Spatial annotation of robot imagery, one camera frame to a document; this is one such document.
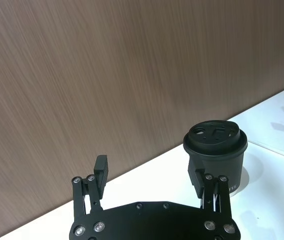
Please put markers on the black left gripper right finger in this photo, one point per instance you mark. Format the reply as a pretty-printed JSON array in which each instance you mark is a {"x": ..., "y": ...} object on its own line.
[{"x": 213, "y": 190}]

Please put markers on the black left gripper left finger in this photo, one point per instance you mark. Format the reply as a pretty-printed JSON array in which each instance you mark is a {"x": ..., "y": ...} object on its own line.
[{"x": 99, "y": 175}]

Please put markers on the black paper cup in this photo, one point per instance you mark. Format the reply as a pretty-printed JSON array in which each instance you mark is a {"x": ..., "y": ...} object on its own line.
[{"x": 222, "y": 163}]

